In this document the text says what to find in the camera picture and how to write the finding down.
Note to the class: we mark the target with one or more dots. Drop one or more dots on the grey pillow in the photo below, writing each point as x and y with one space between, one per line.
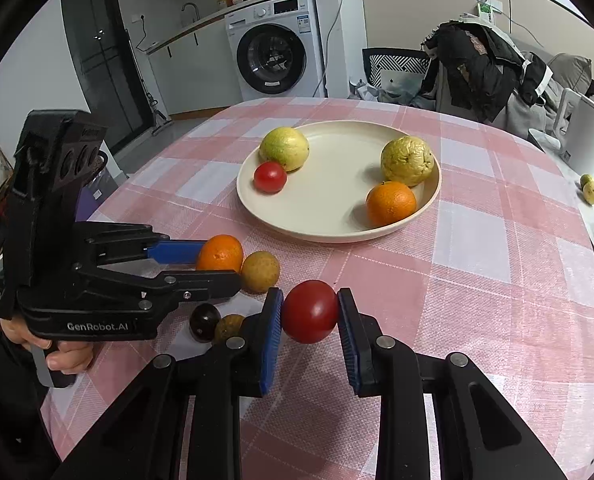
572 72

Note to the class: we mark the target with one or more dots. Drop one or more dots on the person's left hand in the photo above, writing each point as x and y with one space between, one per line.
69 357

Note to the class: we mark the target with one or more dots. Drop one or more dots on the white base cabinet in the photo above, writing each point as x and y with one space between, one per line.
192 75

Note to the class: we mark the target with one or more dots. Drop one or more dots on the cream round plate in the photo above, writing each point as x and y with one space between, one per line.
337 195

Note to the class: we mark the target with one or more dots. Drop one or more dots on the pink checkered tablecloth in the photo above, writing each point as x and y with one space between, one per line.
477 285

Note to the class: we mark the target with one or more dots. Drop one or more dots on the small red tomato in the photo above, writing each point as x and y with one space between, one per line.
269 177

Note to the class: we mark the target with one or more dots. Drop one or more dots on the patterned back chair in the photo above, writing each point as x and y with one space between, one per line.
392 62

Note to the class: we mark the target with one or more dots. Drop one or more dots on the purple box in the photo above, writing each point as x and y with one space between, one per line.
97 195

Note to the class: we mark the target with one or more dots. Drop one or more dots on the dark glass door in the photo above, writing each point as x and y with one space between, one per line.
102 60

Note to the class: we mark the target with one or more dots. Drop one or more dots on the small brown round fruit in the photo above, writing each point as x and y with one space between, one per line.
227 329

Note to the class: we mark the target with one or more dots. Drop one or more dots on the smooth yellow lemon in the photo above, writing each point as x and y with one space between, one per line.
284 147

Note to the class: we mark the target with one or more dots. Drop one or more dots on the dark purple plum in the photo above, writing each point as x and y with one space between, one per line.
204 321

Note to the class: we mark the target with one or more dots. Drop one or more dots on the wrinkled yellow-green guava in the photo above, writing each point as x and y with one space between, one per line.
407 160

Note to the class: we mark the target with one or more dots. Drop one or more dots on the white washing machine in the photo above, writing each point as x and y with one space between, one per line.
277 45

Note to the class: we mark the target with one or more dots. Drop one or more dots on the crumpled plastic bags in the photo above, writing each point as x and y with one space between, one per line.
397 87

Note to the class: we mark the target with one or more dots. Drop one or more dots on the white electric kettle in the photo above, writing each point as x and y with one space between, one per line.
584 130

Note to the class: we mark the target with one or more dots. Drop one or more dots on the small green fruit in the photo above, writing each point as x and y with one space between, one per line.
586 180

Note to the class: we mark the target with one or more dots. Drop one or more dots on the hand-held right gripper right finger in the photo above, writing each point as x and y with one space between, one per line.
349 345

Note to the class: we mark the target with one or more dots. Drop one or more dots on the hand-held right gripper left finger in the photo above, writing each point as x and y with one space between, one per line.
272 340

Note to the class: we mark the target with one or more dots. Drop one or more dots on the large brown round fruit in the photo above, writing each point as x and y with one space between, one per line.
260 271

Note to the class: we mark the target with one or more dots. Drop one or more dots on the metal faucet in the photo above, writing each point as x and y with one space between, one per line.
191 10

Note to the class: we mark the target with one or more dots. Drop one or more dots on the large red tomato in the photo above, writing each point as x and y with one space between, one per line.
309 312

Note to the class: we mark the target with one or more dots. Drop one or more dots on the grey garment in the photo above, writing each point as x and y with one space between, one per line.
522 110

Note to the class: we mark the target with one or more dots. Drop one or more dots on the large orange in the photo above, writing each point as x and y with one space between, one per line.
391 203

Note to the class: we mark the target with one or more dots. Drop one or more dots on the small orange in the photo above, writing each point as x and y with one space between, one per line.
222 252

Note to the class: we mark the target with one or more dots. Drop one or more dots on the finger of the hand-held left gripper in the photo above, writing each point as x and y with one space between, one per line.
177 251
202 284

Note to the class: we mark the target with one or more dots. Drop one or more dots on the person's left forearm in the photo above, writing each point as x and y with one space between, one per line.
7 410

